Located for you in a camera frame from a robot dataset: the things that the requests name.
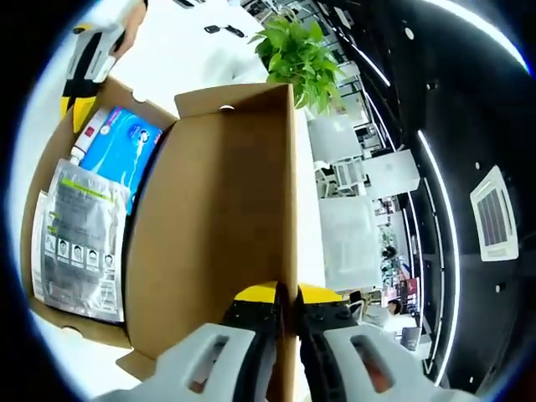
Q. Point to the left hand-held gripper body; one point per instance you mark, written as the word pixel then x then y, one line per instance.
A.
pixel 104 17

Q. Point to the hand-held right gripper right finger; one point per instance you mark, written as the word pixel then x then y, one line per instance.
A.
pixel 368 368

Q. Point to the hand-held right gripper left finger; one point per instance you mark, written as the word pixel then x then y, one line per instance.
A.
pixel 197 368

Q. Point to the white pump bottle red label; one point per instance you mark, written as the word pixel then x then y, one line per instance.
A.
pixel 90 134

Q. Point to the blue soft wipes pack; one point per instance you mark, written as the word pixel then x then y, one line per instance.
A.
pixel 121 155

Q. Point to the brown cardboard shoe box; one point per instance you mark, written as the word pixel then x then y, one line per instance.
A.
pixel 218 188

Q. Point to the black key fob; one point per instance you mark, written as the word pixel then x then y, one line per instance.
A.
pixel 212 30

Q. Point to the grey translucent desk partition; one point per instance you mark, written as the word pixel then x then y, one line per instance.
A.
pixel 352 243

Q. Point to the small dark gadget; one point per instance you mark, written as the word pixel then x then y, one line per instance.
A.
pixel 234 30

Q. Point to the thin ceiling light strip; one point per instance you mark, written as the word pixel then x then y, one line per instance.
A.
pixel 444 251

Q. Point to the silver mask packet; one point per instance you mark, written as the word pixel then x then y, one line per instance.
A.
pixel 39 251
pixel 88 234

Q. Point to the green plant in white pot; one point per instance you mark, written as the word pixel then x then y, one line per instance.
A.
pixel 301 58

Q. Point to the white ceiling air vent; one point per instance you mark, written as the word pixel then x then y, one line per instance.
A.
pixel 494 213

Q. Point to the wide ceiling light strip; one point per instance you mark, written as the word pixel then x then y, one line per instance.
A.
pixel 486 29

